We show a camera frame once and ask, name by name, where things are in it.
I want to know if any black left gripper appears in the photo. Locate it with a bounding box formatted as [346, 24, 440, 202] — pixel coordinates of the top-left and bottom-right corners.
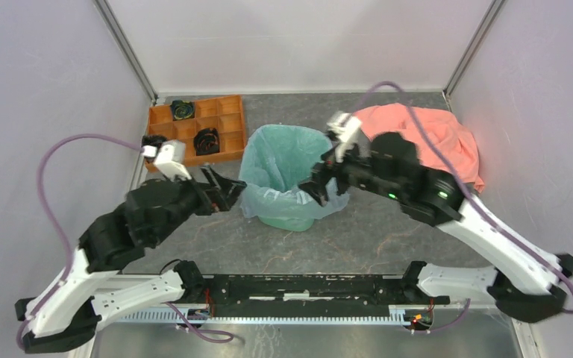
[151, 162, 248, 245]

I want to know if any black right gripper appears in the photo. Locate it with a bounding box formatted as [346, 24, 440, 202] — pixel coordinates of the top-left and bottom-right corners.
[297, 132, 404, 207]

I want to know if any light blue plastic trash bag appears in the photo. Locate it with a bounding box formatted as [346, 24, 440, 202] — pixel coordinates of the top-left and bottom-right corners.
[239, 125, 349, 219]

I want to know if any green plastic trash bin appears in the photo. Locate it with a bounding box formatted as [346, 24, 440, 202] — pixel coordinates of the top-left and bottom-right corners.
[258, 216, 315, 232]

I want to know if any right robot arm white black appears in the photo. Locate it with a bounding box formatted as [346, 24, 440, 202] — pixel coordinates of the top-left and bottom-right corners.
[299, 132, 573, 323]

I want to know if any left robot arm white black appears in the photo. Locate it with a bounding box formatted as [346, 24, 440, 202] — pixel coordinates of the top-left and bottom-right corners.
[15, 166, 246, 354]

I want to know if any black coil in tray centre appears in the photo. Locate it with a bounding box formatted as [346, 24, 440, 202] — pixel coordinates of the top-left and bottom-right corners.
[193, 128, 220, 156]

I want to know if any orange compartment tray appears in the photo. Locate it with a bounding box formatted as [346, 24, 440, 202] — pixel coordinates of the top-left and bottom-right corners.
[147, 95, 247, 166]

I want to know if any black coil with yellow-green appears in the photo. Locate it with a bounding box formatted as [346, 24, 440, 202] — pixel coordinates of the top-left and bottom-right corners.
[170, 100, 195, 121]

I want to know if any black coil at tray corner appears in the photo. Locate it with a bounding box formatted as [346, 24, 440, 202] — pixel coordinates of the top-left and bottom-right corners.
[141, 134, 166, 157]

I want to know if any pink cloth towel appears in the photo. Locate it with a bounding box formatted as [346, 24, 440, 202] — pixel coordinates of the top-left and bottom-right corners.
[355, 103, 485, 192]

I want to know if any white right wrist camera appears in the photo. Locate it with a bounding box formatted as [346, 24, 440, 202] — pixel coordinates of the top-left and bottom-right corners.
[326, 111, 362, 163]

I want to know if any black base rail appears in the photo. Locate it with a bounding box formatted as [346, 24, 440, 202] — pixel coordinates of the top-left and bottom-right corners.
[198, 274, 451, 325]

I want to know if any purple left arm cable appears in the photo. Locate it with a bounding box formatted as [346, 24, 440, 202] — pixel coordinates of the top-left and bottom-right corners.
[15, 133, 146, 352]

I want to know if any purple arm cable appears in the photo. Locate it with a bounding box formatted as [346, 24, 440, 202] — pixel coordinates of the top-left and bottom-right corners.
[351, 81, 573, 315]
[15, 133, 146, 352]

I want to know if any left aluminium corner post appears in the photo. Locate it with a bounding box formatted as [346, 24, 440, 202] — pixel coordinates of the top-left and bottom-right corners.
[93, 0, 159, 104]

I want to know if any aluminium corner post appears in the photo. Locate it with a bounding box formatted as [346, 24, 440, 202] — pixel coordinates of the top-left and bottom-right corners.
[93, 0, 159, 104]
[442, 0, 507, 102]

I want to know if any right aluminium corner post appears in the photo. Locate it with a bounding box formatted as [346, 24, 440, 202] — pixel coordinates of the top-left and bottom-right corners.
[442, 0, 507, 102]

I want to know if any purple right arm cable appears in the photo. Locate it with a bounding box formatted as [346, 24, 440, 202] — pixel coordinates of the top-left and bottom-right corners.
[351, 81, 573, 315]

